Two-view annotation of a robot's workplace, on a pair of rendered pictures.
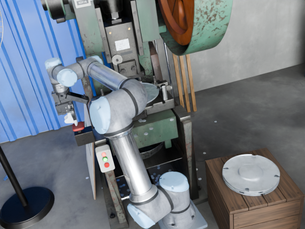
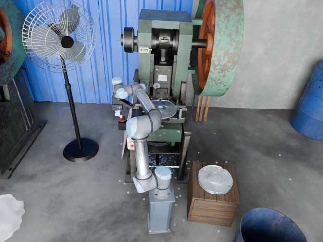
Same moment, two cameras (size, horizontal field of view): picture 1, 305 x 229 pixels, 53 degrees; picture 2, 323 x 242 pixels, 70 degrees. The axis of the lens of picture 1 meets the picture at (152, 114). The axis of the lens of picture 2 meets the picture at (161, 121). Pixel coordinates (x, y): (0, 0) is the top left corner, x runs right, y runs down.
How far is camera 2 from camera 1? 0.43 m
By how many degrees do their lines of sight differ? 9
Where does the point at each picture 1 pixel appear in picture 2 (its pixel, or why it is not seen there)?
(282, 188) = (229, 194)
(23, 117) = (94, 90)
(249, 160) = (218, 170)
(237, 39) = (251, 80)
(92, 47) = (143, 75)
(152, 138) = (164, 138)
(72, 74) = (125, 92)
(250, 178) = (213, 182)
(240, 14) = (259, 65)
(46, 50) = (119, 54)
